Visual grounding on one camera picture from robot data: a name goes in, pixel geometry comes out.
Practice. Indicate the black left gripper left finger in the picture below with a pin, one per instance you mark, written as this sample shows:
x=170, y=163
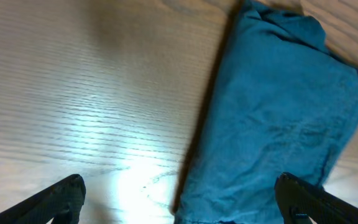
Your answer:
x=60, y=203

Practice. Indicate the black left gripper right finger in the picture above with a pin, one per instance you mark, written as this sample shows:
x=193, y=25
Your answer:
x=300, y=202

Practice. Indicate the navy blue shorts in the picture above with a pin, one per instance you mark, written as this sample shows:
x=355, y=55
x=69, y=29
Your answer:
x=282, y=102

